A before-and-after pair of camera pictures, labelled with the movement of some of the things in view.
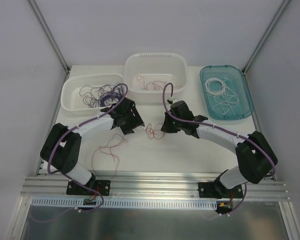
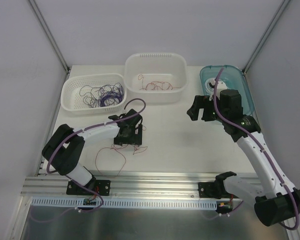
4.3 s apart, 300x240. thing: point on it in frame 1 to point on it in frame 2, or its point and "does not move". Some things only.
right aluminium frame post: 265,36 does not move
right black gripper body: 168,124 to 205,109
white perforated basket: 88,94 does not move
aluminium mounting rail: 44,188 does not move
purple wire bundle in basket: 105,95 does not move
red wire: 157,133 to 161,82
